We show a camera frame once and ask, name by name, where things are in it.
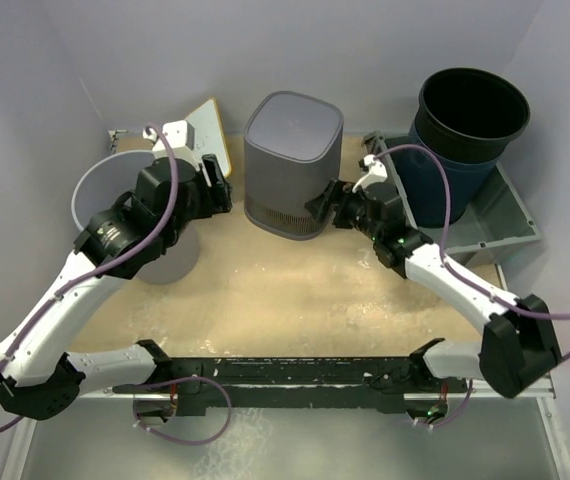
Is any dark blue round bin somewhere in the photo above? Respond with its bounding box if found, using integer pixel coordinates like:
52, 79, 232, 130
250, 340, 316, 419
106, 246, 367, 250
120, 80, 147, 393
393, 68, 530, 228

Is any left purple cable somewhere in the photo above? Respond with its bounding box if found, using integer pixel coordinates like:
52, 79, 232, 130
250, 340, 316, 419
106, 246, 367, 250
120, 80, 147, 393
0, 122, 179, 435

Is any smooth lavender round bin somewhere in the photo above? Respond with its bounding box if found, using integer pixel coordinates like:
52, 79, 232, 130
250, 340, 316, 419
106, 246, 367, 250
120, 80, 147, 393
72, 149, 201, 286

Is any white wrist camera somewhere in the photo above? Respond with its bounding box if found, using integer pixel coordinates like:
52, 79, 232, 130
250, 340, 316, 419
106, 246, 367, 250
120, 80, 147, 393
142, 120, 199, 168
352, 154, 388, 193

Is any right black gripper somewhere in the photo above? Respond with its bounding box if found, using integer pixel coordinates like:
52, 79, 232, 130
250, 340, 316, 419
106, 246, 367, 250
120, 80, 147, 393
305, 179, 381, 242

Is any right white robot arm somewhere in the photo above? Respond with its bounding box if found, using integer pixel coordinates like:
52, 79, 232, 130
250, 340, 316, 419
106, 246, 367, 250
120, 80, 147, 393
305, 180, 562, 398

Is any grey slotted square bin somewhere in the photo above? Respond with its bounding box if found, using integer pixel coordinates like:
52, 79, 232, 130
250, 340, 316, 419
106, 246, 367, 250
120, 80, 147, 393
243, 91, 344, 241

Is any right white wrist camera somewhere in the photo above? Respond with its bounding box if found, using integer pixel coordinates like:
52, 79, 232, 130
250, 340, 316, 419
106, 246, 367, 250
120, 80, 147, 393
352, 154, 388, 193

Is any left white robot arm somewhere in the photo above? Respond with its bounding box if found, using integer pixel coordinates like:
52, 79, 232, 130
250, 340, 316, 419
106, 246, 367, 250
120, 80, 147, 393
0, 154, 232, 420

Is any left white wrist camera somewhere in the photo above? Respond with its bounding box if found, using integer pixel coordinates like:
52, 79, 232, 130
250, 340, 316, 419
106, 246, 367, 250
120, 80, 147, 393
142, 120, 199, 168

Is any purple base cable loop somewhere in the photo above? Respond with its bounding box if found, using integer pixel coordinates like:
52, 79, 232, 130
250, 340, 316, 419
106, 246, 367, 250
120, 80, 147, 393
132, 375, 234, 447

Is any small whiteboard wooden frame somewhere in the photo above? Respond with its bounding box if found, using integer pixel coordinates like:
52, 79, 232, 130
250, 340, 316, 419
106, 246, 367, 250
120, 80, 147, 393
185, 98, 232, 178

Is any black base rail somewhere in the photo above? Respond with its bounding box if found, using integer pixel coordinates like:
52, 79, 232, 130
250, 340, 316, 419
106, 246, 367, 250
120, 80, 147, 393
113, 347, 467, 416

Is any grey plastic crate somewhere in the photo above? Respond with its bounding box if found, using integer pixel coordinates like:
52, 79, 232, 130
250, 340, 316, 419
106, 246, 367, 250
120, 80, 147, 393
362, 131, 542, 267

